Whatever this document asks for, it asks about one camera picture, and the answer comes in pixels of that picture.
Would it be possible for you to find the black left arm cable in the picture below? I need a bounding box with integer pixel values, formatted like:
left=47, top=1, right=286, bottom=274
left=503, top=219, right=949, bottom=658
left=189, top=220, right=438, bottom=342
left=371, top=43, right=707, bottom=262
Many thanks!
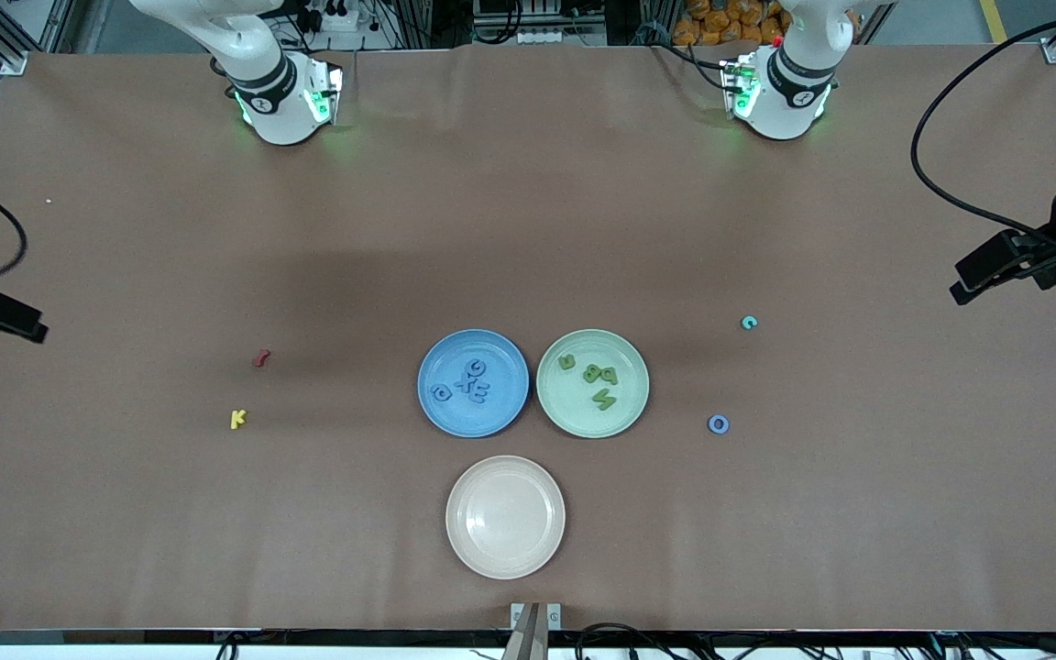
left=910, top=9, right=1056, bottom=247

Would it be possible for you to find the blue plate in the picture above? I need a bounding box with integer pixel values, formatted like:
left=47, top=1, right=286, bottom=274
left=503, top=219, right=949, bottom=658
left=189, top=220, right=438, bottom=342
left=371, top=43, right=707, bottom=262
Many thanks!
left=417, top=328, right=531, bottom=438

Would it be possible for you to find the beige plate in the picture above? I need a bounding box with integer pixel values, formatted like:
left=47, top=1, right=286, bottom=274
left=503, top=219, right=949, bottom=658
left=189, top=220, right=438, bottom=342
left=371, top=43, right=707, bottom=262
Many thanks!
left=445, top=455, right=567, bottom=580

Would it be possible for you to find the brown table cover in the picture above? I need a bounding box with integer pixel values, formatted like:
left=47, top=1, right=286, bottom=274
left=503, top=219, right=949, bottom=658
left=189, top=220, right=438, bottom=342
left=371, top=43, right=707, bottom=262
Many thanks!
left=0, top=41, right=1056, bottom=633

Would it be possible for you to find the long white power strip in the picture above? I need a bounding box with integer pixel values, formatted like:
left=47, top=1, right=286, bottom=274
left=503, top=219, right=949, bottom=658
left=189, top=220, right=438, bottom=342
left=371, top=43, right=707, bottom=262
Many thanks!
left=517, top=27, right=607, bottom=45

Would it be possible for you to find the black floor cable loop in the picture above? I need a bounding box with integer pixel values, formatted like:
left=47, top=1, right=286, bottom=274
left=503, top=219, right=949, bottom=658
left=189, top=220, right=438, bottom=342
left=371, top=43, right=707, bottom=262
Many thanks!
left=574, top=623, right=676, bottom=660

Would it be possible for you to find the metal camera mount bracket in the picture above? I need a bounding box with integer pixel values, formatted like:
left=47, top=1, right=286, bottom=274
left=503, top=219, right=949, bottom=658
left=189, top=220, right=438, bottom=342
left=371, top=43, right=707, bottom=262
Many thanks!
left=510, top=601, right=563, bottom=660

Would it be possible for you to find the orange packets pile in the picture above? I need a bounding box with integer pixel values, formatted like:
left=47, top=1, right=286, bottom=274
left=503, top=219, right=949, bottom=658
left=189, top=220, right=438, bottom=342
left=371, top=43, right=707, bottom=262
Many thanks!
left=672, top=0, right=786, bottom=47

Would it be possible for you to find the base connector box green light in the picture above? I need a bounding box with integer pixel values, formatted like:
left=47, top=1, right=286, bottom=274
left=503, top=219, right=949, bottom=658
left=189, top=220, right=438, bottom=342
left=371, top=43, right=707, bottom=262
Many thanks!
left=303, top=62, right=344, bottom=127
left=719, top=57, right=760, bottom=118

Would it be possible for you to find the green plate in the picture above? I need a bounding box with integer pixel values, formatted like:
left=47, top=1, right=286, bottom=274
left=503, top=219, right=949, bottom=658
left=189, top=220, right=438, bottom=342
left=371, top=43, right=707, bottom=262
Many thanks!
left=535, top=328, right=651, bottom=439

